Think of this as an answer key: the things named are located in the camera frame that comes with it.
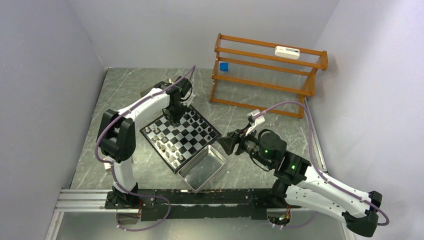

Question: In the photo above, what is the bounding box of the black white chessboard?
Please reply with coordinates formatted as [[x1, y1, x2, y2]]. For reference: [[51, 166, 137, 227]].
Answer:
[[139, 105, 222, 174]]

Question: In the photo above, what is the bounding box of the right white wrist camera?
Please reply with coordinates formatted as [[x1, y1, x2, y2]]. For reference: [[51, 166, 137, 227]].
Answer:
[[245, 109, 265, 136]]

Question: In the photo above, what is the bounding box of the gold tin of white pieces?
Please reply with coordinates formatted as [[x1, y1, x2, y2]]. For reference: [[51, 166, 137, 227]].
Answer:
[[139, 79, 174, 98]]

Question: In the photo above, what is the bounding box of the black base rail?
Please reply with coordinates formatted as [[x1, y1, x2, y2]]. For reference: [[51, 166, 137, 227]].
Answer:
[[104, 188, 287, 222]]

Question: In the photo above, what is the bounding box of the blue cube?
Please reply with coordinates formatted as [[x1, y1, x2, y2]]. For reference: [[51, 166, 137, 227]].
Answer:
[[218, 62, 229, 72]]

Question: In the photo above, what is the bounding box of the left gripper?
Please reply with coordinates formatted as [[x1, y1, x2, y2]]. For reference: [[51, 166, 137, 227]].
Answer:
[[163, 99, 189, 127]]

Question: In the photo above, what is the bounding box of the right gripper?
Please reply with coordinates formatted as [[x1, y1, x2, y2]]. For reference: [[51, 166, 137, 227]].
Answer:
[[216, 123, 274, 169]]

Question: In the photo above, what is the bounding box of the small white card box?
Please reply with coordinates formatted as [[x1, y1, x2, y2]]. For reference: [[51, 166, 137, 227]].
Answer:
[[103, 158, 114, 173]]

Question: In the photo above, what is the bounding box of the silver metal tin lid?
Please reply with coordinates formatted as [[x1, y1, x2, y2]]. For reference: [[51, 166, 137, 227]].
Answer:
[[177, 145, 227, 194]]

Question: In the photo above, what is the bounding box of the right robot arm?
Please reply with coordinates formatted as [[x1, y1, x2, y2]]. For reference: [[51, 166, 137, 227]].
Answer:
[[217, 129, 382, 237]]

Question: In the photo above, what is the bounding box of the orange wooden rack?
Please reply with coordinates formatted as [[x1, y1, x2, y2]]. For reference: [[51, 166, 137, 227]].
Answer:
[[209, 33, 329, 110]]

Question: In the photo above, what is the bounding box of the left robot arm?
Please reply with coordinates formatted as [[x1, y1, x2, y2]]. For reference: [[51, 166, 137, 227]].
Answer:
[[95, 76, 193, 208]]

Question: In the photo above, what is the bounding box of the white rectangular device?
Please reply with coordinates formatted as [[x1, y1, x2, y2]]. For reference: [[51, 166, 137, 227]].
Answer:
[[274, 46, 301, 60]]

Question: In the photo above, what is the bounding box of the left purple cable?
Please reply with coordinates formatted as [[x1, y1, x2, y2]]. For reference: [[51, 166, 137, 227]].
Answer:
[[94, 64, 171, 232]]

